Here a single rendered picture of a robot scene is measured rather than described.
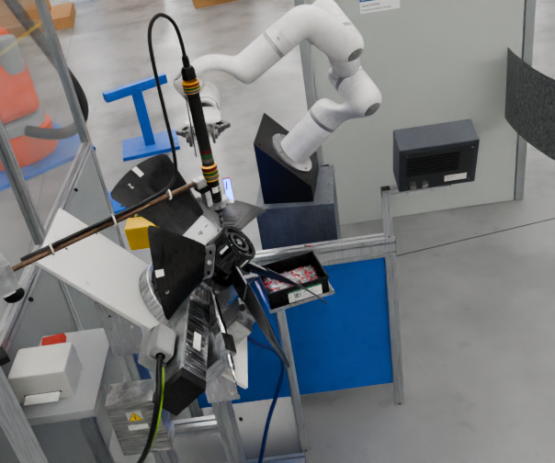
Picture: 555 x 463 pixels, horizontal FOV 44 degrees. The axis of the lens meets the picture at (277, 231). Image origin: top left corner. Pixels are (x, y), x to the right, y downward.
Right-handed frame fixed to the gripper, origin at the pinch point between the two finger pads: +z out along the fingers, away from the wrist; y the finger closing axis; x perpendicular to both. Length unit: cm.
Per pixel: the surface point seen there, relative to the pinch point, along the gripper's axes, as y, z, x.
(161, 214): 14.9, 5.5, -18.4
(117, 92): 99, -323, -97
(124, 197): 23.6, 4.5, -11.9
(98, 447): 54, 13, -99
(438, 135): -71, -33, -26
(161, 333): 16, 36, -35
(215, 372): 4, 39, -48
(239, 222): -4.5, -7.0, -32.3
